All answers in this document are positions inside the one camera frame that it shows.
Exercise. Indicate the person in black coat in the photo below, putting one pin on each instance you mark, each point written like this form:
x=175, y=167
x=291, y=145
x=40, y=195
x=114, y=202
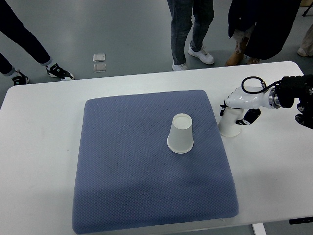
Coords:
x=260, y=28

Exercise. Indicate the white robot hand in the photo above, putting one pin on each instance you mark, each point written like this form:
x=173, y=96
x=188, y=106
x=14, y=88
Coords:
x=242, y=100

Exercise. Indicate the white paper cup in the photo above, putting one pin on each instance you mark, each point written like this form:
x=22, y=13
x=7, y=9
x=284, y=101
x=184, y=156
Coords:
x=180, y=138
x=227, y=125

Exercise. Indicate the beige shoe at right edge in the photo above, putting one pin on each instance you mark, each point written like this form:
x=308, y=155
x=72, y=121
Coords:
x=306, y=47

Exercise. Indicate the white table leg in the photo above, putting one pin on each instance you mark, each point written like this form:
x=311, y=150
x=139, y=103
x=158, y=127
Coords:
x=259, y=229

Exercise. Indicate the person in dark trousers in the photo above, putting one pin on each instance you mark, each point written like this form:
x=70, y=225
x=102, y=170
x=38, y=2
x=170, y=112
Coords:
x=12, y=27

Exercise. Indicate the person in grey jeans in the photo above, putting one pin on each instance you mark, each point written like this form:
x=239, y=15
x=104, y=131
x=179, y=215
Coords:
x=186, y=15

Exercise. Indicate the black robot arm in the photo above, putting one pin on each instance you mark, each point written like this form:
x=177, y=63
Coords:
x=287, y=90

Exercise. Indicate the blue quilted cushion mat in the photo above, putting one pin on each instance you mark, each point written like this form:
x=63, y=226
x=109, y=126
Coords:
x=127, y=176

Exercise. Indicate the upper metal floor plate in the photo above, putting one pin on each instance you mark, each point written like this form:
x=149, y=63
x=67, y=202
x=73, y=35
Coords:
x=99, y=57

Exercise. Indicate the white paper cup on mat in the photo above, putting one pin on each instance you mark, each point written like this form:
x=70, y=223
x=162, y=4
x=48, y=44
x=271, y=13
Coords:
x=180, y=138

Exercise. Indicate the black table control panel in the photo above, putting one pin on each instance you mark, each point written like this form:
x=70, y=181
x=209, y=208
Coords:
x=301, y=220

